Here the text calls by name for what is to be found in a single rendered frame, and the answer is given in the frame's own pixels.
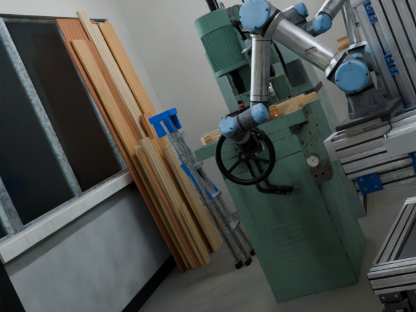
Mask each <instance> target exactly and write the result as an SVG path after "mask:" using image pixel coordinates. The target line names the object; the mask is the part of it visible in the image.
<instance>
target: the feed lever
mask: <svg viewBox="0 0 416 312"><path fill-rule="evenodd" d="M231 25H232V27H236V29H237V30H238V31H239V33H240V34H241V36H242V37H243V38H244V39H245V40H247V38H246V36H245V35H244V33H243V32H242V31H241V29H240V28H239V26H238V21H237V20H233V21H232V22H231ZM270 77H275V69H274V67H273V66H272V65H270Z"/></svg>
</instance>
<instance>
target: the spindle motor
mask: <svg viewBox="0 0 416 312"><path fill-rule="evenodd" d="M194 26H195V28H196V30H197V32H198V35H199V37H200V39H201V41H202V44H203V46H204V49H205V51H206V53H207V56H208V58H209V61H210V63H211V65H212V67H213V70H214V72H215V75H216V76H217V77H223V76H225V75H227V74H229V73H231V72H233V71H235V70H237V69H241V68H243V67H245V66H246V65H247V64H248V62H247V60H246V57H245V55H244V53H241V52H242V51H243V50H242V48H241V45H240V43H239V41H238V38H237V36H236V33H235V31H234V29H233V27H232V25H231V22H230V19H229V17H228V14H227V12H226V10H225V9H224V8H221V9H217V10H214V11H212V12H210V13H207V14H205V15H203V16H201V17H200V18H198V19H196V20H195V21H194Z"/></svg>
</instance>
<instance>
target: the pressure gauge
mask: <svg viewBox="0 0 416 312"><path fill-rule="evenodd" d="M312 160H313V161H312ZM306 162H307V164H308V165H309V166H310V167H315V168H316V169H319V166H318V164H319V162H320V157H319V155H318V154H316V153H311V154H309V156H307V158H306Z"/></svg>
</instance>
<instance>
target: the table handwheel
mask: <svg viewBox="0 0 416 312"><path fill-rule="evenodd" d="M251 132H256V133H258V134H262V135H263V138H264V142H265V143H266V145H267V148H268V150H269V160H266V159H263V158H259V157H255V156H253V155H252V154H249V157H248V156H246V155H245V154H244V153H243V150H242V149H241V150H240V151H239V152H238V155H237V157H238V160H237V161H236V163H235V164H234V165H233V166H232V167H231V168H230V169H229V170H228V171H227V169H226V168H225V167H224V165H223V163H222V159H221V148H222V144H223V142H224V140H225V139H226V137H225V136H224V135H223V134H222V135H221V136H220V137H219V139H218V141H217V143H216V146H215V160H216V163H217V166H218V168H219V170H220V171H221V172H222V174H223V175H224V176H225V177H226V178H227V179H229V180H230V181H232V182H234V183H236V184H240V185H244V186H250V185H254V184H258V183H260V182H262V181H263V180H265V179H266V178H267V177H268V176H269V175H270V173H271V171H272V170H273V167H274V164H275V149H274V146H273V144H272V142H271V140H270V139H269V137H268V136H267V135H266V134H265V133H264V132H263V131H262V130H260V129H258V128H256V127H255V128H252V129H251ZM240 148H241V145H240ZM250 159H252V160H257V161H260V162H264V163H268V166H267V168H266V170H265V171H264V173H263V174H261V175H260V176H258V177H257V178H254V179H250V180H243V179H240V178H237V177H235V176H233V175H232V174H231V172H232V171H233V170H234V169H235V168H236V167H237V166H238V165H239V164H240V163H241V162H243V163H245V162H247V161H248V160H250Z"/></svg>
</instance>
